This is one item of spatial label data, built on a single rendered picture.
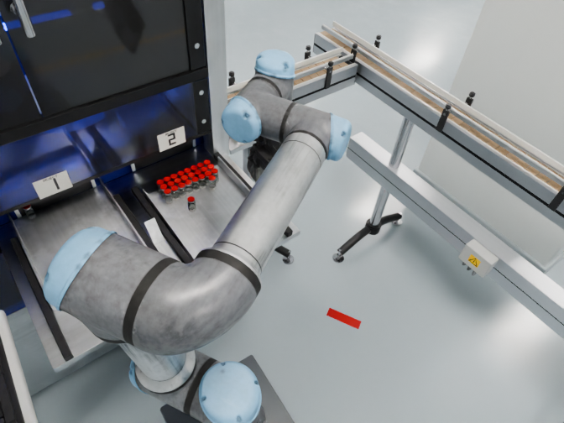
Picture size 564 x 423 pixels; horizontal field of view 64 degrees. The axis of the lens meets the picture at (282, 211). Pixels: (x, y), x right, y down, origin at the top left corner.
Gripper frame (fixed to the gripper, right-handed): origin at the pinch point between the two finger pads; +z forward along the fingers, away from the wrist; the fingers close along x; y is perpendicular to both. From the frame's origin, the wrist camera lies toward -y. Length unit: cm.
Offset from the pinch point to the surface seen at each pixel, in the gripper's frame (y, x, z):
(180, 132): -35.6, -4.3, 6.2
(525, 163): 27, 88, 17
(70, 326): -4, -52, 22
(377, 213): -20, 86, 85
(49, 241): -31, -48, 21
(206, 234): -9.4, -12.0, 21.3
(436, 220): 9, 84, 61
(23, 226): -40, -52, 21
